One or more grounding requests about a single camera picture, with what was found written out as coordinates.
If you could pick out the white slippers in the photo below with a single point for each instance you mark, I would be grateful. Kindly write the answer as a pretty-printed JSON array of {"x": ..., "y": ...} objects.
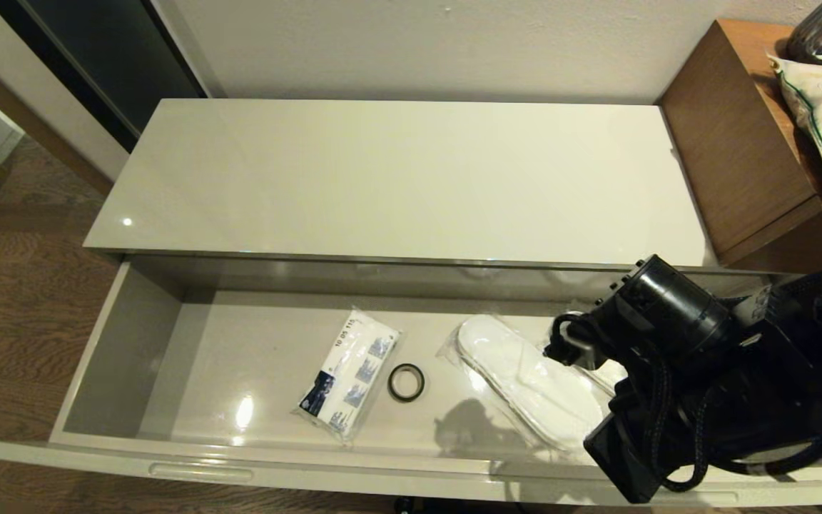
[
  {"x": 525, "y": 378},
  {"x": 612, "y": 375}
]

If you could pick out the glossy white wide drawer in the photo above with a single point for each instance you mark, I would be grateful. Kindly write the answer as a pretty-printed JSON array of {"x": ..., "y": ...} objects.
[{"x": 254, "y": 371}]

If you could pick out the white tissue packet blue print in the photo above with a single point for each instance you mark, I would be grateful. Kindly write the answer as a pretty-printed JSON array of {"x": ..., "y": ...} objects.
[{"x": 350, "y": 371}]

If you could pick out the brown wooden side table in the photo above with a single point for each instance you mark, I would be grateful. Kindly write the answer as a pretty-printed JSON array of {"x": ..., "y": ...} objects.
[{"x": 732, "y": 143}]

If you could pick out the dark sliding door panel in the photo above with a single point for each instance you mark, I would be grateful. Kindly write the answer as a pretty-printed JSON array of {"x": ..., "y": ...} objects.
[{"x": 111, "y": 57}]

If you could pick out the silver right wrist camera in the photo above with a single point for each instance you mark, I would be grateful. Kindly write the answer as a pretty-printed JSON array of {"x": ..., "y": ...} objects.
[{"x": 584, "y": 351}]

